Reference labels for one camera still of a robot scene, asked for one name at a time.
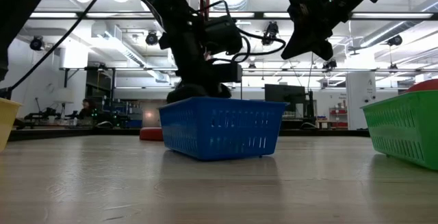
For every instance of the green plastic basket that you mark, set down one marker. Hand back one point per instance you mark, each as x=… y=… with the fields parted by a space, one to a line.
x=407 y=128

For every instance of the white desk lamp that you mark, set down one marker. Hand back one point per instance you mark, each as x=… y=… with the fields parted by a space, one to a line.
x=64 y=95

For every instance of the blue plastic basket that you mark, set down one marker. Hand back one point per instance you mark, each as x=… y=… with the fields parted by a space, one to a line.
x=222 y=131

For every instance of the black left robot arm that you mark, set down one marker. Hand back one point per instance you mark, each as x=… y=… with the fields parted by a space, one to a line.
x=164 y=1

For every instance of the white cabinet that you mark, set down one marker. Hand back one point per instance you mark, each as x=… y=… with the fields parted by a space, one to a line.
x=357 y=104

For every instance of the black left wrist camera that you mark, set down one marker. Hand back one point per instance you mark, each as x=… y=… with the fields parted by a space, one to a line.
x=232 y=72

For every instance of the black ceiling spotlight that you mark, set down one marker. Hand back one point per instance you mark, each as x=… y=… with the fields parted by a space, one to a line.
x=395 y=40
x=270 y=32
x=151 y=39
x=330 y=64
x=36 y=43

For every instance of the black table rear rail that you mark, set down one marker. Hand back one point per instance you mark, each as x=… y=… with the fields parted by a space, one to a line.
x=68 y=133

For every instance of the large red tape roll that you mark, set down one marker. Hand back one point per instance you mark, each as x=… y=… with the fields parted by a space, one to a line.
x=426 y=85

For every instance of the yellow plastic basket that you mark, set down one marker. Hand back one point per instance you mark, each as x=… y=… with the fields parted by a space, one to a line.
x=8 y=121

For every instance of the black computer monitor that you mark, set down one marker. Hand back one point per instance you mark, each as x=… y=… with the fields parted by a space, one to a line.
x=284 y=97

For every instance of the red stapler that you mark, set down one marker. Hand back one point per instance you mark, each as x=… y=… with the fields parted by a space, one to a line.
x=151 y=134

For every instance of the person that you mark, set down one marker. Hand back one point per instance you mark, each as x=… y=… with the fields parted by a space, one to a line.
x=87 y=109

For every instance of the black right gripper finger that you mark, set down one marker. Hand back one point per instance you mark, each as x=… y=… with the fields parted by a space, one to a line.
x=297 y=47
x=321 y=51

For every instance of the red storage shelf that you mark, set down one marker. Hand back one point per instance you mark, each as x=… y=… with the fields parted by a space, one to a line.
x=338 y=116

